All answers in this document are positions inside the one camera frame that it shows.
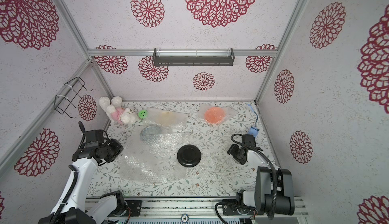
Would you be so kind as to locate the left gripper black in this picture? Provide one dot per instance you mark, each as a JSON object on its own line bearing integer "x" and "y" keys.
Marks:
{"x": 119, "y": 148}

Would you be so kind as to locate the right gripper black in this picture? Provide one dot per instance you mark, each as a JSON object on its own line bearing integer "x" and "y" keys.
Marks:
{"x": 236, "y": 152}

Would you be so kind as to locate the dark grey plate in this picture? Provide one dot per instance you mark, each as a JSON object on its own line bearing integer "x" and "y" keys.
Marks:
{"x": 189, "y": 156}

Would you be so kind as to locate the clear bubble wrap sheet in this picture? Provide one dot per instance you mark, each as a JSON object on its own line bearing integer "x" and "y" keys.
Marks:
{"x": 153, "y": 158}

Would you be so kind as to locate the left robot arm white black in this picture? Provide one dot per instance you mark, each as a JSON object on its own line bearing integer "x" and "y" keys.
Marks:
{"x": 70, "y": 208}

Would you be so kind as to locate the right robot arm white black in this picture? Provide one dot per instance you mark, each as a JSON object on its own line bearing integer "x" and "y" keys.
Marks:
{"x": 273, "y": 192}

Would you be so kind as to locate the orange plate in bubble wrap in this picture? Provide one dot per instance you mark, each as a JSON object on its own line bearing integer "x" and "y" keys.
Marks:
{"x": 214, "y": 114}

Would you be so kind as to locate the yellow plate in bubble wrap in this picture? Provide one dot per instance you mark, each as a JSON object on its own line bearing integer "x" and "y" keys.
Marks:
{"x": 166, "y": 118}

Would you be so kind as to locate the white plush bunny pink dress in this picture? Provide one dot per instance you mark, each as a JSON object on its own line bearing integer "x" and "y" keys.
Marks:
{"x": 115, "y": 112}

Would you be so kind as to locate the green round toy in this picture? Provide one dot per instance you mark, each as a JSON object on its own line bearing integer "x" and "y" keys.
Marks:
{"x": 142, "y": 114}

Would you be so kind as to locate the blue toy with cord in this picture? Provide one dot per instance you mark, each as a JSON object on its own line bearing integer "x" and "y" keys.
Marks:
{"x": 254, "y": 131}

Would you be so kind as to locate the black wire wall basket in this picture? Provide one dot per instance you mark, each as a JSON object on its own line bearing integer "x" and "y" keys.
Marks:
{"x": 75, "y": 85}

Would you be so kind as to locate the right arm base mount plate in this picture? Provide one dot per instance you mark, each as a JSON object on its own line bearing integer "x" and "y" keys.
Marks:
{"x": 232, "y": 207}

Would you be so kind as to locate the aluminium front rail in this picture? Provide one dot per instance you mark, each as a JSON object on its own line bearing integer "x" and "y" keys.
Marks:
{"x": 175, "y": 208}

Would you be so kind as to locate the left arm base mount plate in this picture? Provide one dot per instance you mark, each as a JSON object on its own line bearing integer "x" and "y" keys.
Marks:
{"x": 133, "y": 208}

